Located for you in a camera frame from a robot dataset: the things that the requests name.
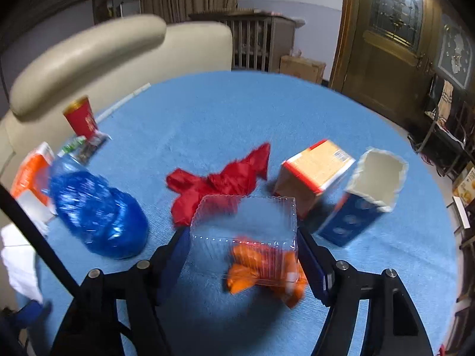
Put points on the yellow printed carton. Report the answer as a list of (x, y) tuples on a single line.
[(465, 188)]

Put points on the red crumpled plastic bag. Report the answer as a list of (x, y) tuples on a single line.
[(237, 178)]

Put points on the green candy wrapper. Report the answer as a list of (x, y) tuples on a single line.
[(72, 145)]

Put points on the brown wooden glass door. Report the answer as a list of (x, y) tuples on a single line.
[(389, 50)]

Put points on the beige leather sofa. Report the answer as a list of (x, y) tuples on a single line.
[(106, 63)]

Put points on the metal frame chair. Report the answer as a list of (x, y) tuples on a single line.
[(450, 117)]

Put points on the blue tablecloth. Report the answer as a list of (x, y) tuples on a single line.
[(200, 123)]

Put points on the blue white torn carton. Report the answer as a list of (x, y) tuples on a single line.
[(372, 191)]

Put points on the clear plastic container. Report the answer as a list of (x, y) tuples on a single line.
[(222, 219)]

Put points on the orange snack wrapper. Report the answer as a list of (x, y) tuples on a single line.
[(261, 264)]

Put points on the wooden slatted cabinet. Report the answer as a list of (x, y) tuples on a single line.
[(260, 38)]

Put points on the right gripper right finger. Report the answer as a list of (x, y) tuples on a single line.
[(393, 325)]

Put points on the white loose tissues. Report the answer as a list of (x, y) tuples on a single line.
[(17, 254)]

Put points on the cardboard box on floor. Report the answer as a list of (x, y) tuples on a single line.
[(302, 68)]

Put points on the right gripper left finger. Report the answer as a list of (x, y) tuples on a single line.
[(110, 307)]

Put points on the red paper cup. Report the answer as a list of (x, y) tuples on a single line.
[(80, 116)]

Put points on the blue plastic bag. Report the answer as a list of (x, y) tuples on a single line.
[(108, 221)]

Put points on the dark snack packet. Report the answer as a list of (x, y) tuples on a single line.
[(90, 147)]

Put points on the orange white tissue pack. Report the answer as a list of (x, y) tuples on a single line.
[(30, 187)]

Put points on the orange white small box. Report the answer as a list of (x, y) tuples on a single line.
[(310, 174)]

